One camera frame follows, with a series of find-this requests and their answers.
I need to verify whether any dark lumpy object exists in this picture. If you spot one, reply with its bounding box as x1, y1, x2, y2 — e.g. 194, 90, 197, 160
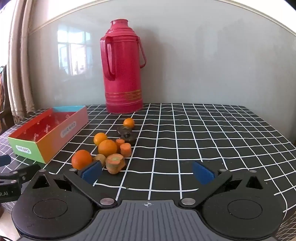
117, 126, 136, 143

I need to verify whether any colourful cardboard box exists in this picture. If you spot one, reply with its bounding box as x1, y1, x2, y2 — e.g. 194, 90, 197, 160
8, 105, 89, 164

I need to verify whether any large orange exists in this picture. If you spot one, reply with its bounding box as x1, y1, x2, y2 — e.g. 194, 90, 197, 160
98, 139, 118, 157

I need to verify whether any deep orange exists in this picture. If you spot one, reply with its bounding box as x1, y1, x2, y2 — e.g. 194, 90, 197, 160
71, 150, 93, 169

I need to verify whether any yellowish orange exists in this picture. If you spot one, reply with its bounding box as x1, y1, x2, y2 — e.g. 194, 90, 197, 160
94, 133, 108, 146

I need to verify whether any red thermos flask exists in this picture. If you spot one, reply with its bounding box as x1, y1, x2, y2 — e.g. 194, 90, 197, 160
100, 19, 147, 114

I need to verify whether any brown kiwi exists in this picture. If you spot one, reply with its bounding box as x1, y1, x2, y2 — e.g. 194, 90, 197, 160
93, 154, 106, 168

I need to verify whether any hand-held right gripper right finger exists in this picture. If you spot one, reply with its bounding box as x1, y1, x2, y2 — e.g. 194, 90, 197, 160
179, 161, 269, 208

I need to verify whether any dark chair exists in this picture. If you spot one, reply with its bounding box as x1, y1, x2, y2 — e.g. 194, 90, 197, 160
0, 65, 8, 130

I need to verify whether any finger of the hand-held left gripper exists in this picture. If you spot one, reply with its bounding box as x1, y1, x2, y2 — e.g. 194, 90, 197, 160
0, 164, 41, 186
0, 154, 12, 166

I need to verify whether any large carrot piece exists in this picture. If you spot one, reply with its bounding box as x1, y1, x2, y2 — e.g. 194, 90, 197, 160
106, 154, 125, 174

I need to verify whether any black checked tablecloth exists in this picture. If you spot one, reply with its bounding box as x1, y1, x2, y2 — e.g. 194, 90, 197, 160
0, 103, 296, 241

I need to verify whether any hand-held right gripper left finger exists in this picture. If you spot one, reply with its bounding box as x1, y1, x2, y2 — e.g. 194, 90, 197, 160
30, 161, 118, 208

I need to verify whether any medium carrot piece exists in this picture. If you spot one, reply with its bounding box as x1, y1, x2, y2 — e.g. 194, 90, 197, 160
120, 143, 132, 158

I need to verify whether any beige curtain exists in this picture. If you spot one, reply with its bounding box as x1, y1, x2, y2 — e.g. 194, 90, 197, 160
0, 0, 36, 127

